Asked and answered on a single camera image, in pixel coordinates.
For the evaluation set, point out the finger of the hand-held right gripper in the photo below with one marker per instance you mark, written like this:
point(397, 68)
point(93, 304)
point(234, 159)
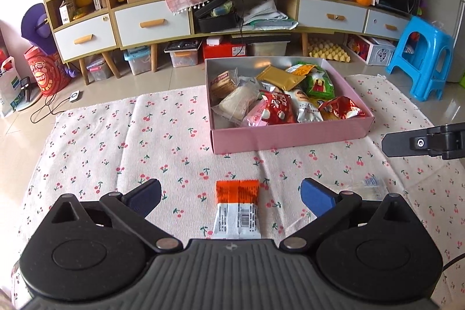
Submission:
point(399, 144)

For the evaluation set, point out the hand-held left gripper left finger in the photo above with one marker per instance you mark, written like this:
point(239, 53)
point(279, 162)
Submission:
point(145, 197)

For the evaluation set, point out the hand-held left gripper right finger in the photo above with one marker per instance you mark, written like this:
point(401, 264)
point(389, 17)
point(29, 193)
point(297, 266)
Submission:
point(318, 199)

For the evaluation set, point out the clear-wrapped white rice roll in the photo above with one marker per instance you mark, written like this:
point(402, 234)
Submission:
point(370, 183)
point(238, 103)

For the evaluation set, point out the red snack packet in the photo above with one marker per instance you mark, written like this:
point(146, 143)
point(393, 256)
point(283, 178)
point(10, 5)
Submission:
point(345, 110)
point(278, 108)

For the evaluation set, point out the pink cardboard box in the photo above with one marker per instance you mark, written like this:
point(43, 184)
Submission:
point(290, 137)

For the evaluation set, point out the orange-red and white packet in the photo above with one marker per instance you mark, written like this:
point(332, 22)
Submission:
point(236, 219)

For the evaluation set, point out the white picture-print snack packet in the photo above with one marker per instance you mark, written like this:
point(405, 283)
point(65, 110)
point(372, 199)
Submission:
point(307, 110)

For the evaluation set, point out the green snack packet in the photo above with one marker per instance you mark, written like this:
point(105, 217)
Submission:
point(319, 86)

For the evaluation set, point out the pink snack bar packet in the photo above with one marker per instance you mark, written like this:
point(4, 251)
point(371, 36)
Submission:
point(254, 115)

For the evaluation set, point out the yellow-orange and white packet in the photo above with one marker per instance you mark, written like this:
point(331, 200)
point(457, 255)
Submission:
point(301, 69)

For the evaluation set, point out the gold wafer bar packet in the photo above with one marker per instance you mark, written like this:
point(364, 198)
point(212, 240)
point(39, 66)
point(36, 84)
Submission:
point(278, 77)

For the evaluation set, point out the clear cracker packet red label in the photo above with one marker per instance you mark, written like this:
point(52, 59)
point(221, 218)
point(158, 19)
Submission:
point(223, 83)

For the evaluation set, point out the cherry print white cloth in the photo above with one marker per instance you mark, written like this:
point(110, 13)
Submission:
point(109, 150)

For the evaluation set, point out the white printed crate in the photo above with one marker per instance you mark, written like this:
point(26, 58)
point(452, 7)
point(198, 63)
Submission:
point(381, 54)

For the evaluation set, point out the blue plastic stool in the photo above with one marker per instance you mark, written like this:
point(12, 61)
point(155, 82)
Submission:
point(425, 30)

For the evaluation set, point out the yellow egg tray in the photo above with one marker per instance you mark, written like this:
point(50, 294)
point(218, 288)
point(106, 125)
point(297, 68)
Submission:
point(327, 50)

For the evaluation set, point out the small white device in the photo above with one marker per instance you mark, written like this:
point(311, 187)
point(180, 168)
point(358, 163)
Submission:
point(75, 96)

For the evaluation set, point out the white cabinet drawer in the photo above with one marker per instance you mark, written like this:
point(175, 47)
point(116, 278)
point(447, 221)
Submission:
point(130, 23)
point(374, 21)
point(312, 12)
point(69, 37)

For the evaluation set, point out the clear plastic storage box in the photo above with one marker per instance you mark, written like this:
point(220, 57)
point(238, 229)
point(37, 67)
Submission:
point(98, 70)
point(183, 59)

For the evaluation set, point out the blue-lidded clear storage box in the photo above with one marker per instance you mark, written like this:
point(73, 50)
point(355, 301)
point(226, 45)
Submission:
point(137, 61)

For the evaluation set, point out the round floor stand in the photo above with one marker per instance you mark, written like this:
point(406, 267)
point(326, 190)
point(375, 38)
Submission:
point(31, 99)

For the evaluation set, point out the black flat box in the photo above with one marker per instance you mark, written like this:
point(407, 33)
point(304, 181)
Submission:
point(181, 45)

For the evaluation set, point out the white storage box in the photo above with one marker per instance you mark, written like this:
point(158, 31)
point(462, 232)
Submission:
point(267, 49)

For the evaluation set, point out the red printed bag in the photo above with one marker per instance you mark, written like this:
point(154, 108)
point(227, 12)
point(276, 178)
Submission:
point(43, 74)

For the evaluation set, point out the red box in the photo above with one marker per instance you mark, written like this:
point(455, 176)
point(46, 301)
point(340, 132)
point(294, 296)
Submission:
point(223, 51)

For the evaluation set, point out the white paper bag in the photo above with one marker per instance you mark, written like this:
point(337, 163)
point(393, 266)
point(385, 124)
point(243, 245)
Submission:
point(9, 85)

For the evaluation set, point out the black bag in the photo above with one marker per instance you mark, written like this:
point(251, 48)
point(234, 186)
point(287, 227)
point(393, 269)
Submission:
point(214, 23)

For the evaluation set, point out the pile of papers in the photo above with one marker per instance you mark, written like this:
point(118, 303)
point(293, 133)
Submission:
point(265, 12)

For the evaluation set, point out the small white carton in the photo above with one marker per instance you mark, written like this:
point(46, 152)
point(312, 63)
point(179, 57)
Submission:
point(67, 12)

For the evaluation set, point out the purple hat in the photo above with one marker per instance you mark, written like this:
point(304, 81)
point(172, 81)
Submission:
point(32, 23)

